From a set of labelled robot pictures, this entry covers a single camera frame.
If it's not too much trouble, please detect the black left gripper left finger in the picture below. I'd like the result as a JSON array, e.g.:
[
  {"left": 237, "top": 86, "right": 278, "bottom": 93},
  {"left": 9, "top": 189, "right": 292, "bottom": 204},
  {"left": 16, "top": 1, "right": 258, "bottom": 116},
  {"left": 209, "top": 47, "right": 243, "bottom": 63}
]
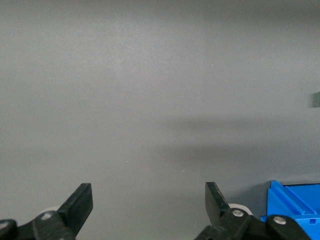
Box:
[{"left": 0, "top": 183, "right": 94, "bottom": 240}]

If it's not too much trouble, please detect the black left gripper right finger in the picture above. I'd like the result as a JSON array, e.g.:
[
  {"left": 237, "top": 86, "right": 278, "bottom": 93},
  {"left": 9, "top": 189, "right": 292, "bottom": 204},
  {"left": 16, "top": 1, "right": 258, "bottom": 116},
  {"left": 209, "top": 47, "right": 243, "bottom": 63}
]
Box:
[{"left": 193, "top": 181, "right": 312, "bottom": 240}]

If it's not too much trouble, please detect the blue plastic storage bin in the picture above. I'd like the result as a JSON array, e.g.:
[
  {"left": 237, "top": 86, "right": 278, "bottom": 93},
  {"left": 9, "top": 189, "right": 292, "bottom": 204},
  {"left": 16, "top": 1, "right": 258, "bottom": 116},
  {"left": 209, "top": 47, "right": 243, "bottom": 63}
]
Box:
[{"left": 259, "top": 179, "right": 320, "bottom": 240}]

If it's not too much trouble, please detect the dark grey table mat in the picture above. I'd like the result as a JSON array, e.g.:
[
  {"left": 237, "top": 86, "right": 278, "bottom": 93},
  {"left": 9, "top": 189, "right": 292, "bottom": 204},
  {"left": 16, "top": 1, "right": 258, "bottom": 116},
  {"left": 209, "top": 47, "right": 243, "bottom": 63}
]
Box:
[{"left": 0, "top": 0, "right": 320, "bottom": 240}]

